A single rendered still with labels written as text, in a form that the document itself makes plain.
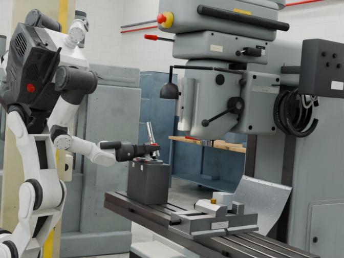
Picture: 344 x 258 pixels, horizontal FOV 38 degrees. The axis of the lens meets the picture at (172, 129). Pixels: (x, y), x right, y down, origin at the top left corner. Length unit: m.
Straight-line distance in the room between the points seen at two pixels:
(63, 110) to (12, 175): 1.49
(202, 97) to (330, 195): 0.78
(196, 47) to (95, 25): 9.87
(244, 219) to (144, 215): 0.50
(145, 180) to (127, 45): 9.47
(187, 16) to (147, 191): 0.87
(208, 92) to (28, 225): 0.98
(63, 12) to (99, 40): 8.18
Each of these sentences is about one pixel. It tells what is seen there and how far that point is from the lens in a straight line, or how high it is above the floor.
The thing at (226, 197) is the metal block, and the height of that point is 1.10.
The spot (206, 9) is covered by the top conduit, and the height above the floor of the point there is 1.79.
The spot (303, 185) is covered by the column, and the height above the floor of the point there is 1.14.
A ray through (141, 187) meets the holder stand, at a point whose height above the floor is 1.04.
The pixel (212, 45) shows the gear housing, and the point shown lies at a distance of 1.90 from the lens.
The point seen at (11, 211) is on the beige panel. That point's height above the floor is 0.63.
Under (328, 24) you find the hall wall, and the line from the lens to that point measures 7.19.
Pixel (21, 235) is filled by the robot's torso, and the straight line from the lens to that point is 2.41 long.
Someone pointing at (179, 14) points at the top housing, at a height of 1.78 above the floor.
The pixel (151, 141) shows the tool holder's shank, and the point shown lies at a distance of 2.40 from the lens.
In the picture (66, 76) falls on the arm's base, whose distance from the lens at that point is 1.99.
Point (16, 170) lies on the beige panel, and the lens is 3.52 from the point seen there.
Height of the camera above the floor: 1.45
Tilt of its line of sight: 3 degrees down
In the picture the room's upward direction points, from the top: 4 degrees clockwise
